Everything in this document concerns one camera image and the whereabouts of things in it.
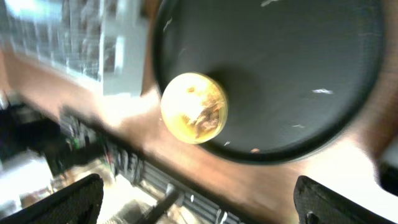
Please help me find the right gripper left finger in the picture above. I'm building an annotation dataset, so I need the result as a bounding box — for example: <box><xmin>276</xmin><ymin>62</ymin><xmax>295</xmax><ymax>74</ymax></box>
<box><xmin>1</xmin><ymin>174</ymin><xmax>104</xmax><ymax>224</ymax></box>

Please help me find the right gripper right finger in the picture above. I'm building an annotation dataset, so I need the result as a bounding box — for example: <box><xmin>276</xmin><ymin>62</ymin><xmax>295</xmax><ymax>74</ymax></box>
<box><xmin>294</xmin><ymin>175</ymin><xmax>394</xmax><ymax>224</ymax></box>

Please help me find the yellow bowl with food scraps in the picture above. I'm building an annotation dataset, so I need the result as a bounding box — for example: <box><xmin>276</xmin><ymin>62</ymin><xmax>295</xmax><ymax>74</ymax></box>
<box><xmin>160</xmin><ymin>72</ymin><xmax>228</xmax><ymax>144</ymax></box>

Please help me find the grey plastic dishwasher rack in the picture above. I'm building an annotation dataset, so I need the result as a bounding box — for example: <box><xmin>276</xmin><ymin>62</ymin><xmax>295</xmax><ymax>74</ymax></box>
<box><xmin>1</xmin><ymin>0</ymin><xmax>149</xmax><ymax>96</ymax></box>

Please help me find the round black serving tray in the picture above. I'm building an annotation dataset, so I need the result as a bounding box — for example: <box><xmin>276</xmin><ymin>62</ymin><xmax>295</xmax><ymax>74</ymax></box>
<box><xmin>152</xmin><ymin>0</ymin><xmax>384</xmax><ymax>164</ymax></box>

